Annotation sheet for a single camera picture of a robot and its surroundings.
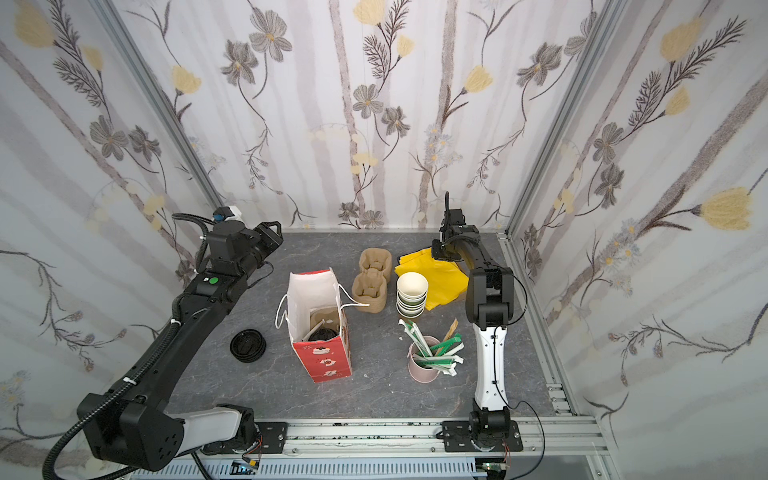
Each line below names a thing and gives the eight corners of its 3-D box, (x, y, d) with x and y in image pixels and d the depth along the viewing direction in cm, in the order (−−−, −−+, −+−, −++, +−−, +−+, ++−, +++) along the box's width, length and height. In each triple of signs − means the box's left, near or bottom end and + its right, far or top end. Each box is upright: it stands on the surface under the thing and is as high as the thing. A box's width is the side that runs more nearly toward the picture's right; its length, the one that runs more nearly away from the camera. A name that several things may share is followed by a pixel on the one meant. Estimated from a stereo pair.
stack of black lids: (237, 363, 88) (226, 353, 82) (244, 340, 93) (235, 329, 87) (262, 363, 88) (253, 353, 83) (268, 340, 93) (260, 329, 87)
